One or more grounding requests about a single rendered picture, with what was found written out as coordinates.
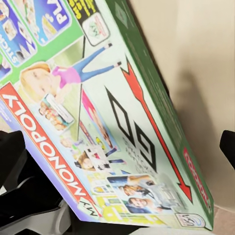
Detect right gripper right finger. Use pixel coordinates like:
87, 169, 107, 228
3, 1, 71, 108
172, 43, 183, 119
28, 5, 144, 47
219, 130, 235, 169

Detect board game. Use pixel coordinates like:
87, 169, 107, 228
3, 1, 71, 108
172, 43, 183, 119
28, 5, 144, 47
0, 0, 214, 231

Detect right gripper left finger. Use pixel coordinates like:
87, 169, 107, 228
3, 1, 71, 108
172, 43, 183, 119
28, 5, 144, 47
0, 130, 26, 188

